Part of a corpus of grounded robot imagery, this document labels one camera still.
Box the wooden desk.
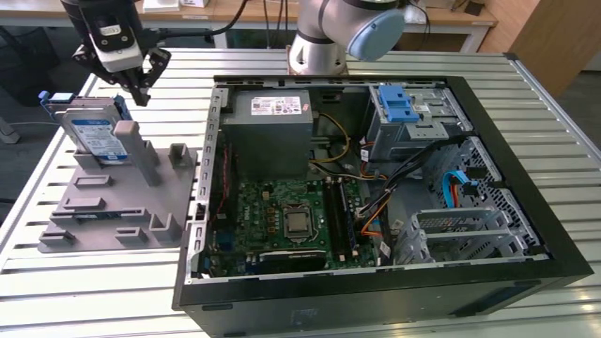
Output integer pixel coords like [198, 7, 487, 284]
[210, 0, 498, 54]
[0, 0, 221, 46]

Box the blue drive latch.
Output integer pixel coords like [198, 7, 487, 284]
[377, 84, 418, 123]

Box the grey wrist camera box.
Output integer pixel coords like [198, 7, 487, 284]
[90, 13, 145, 73]

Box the large white box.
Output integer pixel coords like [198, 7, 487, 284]
[142, 0, 182, 13]

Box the silver CPU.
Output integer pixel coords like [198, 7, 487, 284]
[284, 210, 313, 239]

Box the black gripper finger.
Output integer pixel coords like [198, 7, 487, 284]
[138, 48, 173, 106]
[72, 44, 145, 106]

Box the CPU socket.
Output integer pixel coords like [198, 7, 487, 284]
[278, 201, 316, 244]

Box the black RAM slot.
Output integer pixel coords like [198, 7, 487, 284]
[324, 178, 346, 261]
[332, 178, 354, 261]

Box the black power wire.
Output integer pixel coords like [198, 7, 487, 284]
[379, 135, 487, 187]

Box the yellow wire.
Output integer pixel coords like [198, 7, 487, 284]
[312, 112, 353, 165]

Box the grey power supply unit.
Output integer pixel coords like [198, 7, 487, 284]
[220, 88, 314, 182]

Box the black camera cable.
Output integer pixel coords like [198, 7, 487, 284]
[154, 0, 249, 38]

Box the black PC case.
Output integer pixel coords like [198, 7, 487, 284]
[170, 74, 595, 338]

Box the black graphics card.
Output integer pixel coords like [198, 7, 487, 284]
[256, 248, 328, 275]

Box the green motherboard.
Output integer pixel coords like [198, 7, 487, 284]
[205, 177, 377, 279]

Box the brown wooden cabinet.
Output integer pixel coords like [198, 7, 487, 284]
[478, 0, 601, 99]

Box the blue data wire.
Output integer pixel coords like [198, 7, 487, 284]
[439, 169, 479, 208]

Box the silver optical drive cage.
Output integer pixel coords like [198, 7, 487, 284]
[365, 84, 473, 165]

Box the small black box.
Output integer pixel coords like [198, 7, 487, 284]
[463, 0, 487, 17]

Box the hard disk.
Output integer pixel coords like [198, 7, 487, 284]
[40, 91, 132, 165]

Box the silver disk bay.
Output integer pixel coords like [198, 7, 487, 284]
[393, 207, 535, 265]

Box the grey parts rack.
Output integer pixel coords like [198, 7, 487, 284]
[36, 121, 201, 254]

